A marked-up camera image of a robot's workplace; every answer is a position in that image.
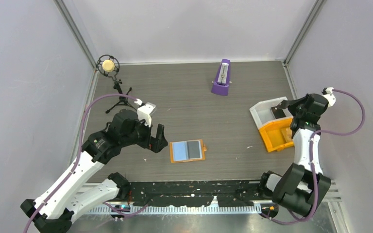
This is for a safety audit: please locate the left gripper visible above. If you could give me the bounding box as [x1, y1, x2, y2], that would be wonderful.
[120, 116, 168, 152]

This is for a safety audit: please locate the orange leather card holder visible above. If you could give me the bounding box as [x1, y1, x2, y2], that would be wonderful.
[169, 139, 207, 163]

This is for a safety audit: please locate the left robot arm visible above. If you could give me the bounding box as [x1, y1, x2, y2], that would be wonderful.
[20, 109, 168, 233]

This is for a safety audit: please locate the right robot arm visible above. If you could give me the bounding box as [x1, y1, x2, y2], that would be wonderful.
[257, 94, 336, 218]

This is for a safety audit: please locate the black device in white bin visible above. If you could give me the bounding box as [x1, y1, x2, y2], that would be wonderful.
[271, 107, 287, 119]

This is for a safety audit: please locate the white plastic bin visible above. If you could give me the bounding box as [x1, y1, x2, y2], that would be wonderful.
[249, 97, 292, 130]

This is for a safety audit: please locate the tan block in orange bin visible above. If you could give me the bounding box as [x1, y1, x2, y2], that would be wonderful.
[281, 127, 292, 143]

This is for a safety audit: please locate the orange plastic bin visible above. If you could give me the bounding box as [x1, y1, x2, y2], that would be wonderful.
[259, 118, 294, 152]

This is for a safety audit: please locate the purple metronome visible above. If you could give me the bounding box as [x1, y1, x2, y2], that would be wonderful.
[211, 59, 231, 96]

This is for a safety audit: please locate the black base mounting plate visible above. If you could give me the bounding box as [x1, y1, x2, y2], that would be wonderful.
[111, 180, 270, 207]

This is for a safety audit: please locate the microphone on black tripod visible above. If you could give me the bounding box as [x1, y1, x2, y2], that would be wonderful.
[96, 54, 135, 114]

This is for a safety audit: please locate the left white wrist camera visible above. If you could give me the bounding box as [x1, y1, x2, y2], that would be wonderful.
[135, 99, 156, 127]

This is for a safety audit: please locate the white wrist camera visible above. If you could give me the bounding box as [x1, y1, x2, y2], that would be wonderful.
[135, 99, 156, 127]
[322, 87, 336, 107]

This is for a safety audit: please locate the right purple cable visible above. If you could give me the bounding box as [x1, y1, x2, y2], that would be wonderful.
[260, 89, 366, 225]

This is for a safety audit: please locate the purple cable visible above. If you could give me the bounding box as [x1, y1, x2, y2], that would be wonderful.
[22, 94, 153, 233]
[260, 89, 366, 225]

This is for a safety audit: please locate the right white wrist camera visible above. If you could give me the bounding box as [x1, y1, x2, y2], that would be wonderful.
[322, 87, 336, 107]

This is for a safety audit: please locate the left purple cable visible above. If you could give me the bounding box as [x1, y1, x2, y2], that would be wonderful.
[22, 94, 153, 233]

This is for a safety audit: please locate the aluminium frame rail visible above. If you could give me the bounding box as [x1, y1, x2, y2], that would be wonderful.
[323, 181, 342, 202]

